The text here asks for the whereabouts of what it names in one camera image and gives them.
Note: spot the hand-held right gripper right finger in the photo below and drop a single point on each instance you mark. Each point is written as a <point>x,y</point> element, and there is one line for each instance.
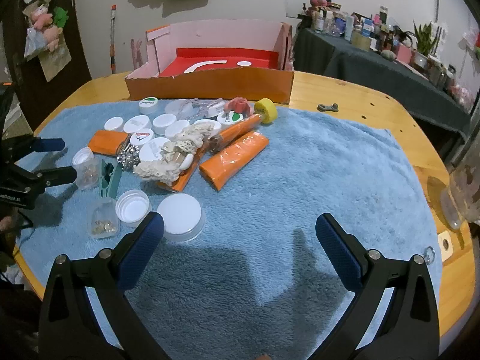
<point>337,247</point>

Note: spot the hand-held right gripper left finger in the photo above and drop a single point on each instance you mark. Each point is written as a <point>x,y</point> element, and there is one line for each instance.
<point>144,243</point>

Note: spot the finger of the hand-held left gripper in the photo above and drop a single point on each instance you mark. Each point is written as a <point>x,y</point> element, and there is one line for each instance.
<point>60,174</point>
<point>50,144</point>

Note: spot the small clear jar white cap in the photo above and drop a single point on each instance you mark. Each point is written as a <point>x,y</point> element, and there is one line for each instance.
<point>85,170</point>

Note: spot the white screw cap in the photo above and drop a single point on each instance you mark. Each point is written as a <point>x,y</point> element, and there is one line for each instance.
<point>131,204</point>

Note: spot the large white round lid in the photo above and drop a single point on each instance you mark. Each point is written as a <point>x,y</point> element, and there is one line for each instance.
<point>179,213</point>

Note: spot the orange packet of silver bells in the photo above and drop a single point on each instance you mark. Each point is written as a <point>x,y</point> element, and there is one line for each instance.
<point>107,142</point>

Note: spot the cream lace trim bundle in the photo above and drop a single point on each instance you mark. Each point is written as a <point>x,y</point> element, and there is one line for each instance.
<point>157,170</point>

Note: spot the pile of plain white lids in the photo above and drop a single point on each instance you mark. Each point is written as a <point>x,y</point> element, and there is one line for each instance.
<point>164,122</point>

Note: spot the narrow orange packet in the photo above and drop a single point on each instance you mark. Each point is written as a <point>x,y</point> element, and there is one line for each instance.
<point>240,129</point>

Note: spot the orange cardboard box red inside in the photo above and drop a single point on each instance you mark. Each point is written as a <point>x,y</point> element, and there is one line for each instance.
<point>210,82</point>

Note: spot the person's left hand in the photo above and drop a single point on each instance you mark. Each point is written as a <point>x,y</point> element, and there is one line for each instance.
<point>4,223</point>

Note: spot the small clear open jar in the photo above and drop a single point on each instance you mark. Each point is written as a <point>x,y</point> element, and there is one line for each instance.
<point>103,221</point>

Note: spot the teal plastic clothespin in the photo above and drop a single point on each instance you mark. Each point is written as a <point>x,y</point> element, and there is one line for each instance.
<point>110,180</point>

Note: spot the flat orange packet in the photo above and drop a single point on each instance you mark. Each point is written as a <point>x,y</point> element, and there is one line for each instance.
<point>182,182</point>

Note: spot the light blue towel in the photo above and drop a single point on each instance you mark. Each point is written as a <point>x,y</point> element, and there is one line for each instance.
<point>300,180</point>

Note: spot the brown paper bag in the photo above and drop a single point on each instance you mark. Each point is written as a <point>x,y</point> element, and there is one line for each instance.
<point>56,62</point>

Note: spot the dark brown door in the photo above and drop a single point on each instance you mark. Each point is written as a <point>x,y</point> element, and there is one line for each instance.
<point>77,45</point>

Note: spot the large orange wrapped packet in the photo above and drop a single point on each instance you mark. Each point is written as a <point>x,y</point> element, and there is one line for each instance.
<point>234,161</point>

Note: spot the pink pig plush toy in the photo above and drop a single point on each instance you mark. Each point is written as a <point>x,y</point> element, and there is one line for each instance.
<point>40,17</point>

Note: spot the green plush toy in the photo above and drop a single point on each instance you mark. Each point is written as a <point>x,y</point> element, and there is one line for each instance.
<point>60,15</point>

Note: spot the clear patterned plastic bottle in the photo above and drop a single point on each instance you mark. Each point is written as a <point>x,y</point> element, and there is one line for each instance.
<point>463,191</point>

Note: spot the white lid green red logo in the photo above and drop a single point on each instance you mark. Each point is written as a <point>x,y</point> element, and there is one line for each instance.
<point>229,117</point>

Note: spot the yellow tape roll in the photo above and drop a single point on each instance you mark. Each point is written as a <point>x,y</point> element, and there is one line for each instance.
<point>267,110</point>

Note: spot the pink plastic clothespin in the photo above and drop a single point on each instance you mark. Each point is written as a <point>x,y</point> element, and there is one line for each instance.
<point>238,105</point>

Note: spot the dark side table with bottles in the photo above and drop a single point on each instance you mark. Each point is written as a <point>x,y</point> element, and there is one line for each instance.
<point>375,75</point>

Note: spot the row of cosmetic bottles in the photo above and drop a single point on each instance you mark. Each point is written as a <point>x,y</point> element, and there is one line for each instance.
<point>348,22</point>

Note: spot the potted green plant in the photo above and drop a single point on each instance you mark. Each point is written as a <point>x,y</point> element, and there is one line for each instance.
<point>425,39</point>

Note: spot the watermelon plush toy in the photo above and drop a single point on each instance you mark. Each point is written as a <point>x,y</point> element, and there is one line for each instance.
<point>477,47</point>

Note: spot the white refrigerator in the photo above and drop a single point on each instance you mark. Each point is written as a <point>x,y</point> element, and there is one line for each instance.
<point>455,7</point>

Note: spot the small grey metal bracket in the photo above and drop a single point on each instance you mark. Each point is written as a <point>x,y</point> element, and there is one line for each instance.
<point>328,107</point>

